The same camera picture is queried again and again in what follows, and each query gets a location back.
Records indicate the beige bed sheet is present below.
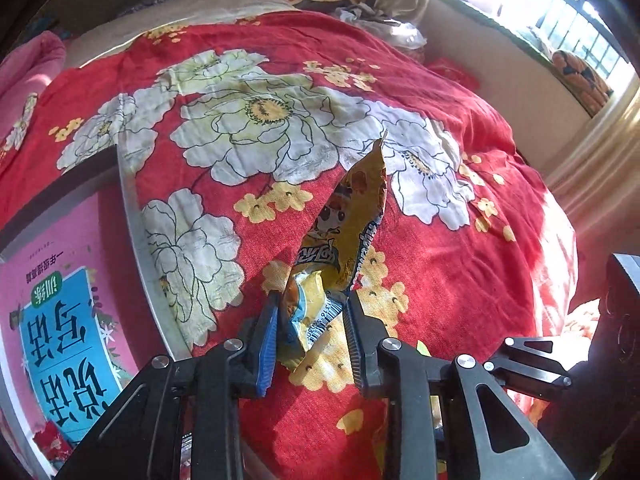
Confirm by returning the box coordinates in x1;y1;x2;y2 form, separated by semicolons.
65;0;301;68

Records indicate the orange and black cushion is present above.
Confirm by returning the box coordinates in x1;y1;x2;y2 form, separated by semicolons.
550;49;615;118

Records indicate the red sausage snack packet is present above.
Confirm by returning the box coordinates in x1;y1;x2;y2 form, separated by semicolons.
32;420;76;458

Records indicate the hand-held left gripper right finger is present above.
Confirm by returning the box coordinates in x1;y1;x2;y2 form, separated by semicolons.
342;290;576;480

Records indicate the crumpled white cloth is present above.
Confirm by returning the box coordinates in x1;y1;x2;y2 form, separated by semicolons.
335;2;426;51

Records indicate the red floral blanket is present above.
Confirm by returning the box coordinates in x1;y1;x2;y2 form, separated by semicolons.
0;10;581;480

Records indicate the pink picture book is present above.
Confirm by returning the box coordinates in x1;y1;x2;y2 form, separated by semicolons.
0;192;141;480

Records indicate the barred window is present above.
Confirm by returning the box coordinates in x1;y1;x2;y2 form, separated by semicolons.
440;0;640;81

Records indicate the yellow cartoon snack packet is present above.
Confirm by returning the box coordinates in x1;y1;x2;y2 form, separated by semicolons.
274;130;391;373

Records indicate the red plastic bag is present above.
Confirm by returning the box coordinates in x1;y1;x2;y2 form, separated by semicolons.
425;57;481;91

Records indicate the grey metal tray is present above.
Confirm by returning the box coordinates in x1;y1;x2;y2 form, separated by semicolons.
0;147;193;480

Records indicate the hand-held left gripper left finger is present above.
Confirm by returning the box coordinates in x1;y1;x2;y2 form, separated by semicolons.
55;290;281;480

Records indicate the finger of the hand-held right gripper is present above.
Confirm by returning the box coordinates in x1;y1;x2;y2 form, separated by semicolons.
482;337;573;403

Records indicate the pink fleece blanket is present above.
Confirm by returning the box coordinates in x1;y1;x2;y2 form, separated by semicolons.
0;30;68;156

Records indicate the green windowsill mat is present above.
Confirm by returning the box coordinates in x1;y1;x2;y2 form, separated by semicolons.
432;0;591;116

